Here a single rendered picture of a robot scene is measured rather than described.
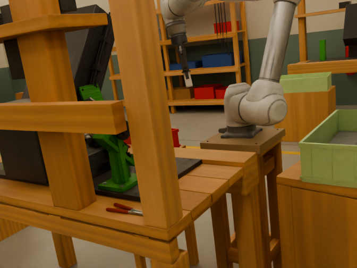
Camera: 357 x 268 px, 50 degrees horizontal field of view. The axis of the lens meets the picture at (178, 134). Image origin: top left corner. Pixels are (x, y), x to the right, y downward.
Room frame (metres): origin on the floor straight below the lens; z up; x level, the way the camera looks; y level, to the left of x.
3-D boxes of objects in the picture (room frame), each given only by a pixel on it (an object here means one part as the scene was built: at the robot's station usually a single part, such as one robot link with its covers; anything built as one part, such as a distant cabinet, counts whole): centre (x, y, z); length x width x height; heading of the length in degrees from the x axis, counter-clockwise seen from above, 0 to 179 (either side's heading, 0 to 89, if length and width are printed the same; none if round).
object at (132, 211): (1.19, 0.21, 0.89); 0.16 x 0.05 x 0.01; 53
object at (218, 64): (7.64, -0.07, 1.10); 3.01 x 0.55 x 2.20; 56
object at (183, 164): (1.74, 0.48, 0.89); 1.10 x 0.42 x 0.02; 55
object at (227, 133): (1.99, -0.32, 0.91); 0.22 x 0.18 x 0.06; 59
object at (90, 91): (1.75, 0.39, 1.17); 0.13 x 0.12 x 0.20; 55
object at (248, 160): (1.97, 0.32, 0.82); 1.50 x 0.14 x 0.15; 55
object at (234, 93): (1.97, -0.34, 1.05); 0.18 x 0.16 x 0.22; 24
